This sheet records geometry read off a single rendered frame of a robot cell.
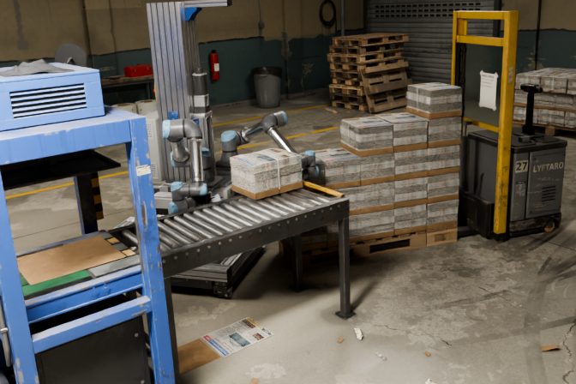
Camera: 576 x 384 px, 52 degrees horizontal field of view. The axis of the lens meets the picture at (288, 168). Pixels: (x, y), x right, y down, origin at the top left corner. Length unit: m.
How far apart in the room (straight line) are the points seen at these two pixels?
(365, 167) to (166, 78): 1.62
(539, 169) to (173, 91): 2.99
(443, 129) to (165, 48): 2.20
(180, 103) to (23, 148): 1.95
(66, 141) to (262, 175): 1.54
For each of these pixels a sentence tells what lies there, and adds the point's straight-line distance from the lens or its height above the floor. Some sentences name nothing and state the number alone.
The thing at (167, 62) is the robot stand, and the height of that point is 1.63.
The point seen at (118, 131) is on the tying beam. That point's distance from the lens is 2.59.
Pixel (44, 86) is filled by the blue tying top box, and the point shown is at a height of 1.71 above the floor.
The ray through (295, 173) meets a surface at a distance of 3.87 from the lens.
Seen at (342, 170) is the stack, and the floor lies 0.75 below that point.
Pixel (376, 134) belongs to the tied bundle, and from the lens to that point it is 4.55.
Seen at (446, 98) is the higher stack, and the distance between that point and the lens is 4.78.
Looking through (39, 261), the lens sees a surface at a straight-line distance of 3.25.
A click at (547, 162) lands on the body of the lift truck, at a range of 5.28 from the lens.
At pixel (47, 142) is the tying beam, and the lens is 2.50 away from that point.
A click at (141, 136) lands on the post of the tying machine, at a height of 1.47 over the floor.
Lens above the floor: 2.00
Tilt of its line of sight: 16 degrees down
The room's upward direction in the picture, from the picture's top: 3 degrees counter-clockwise
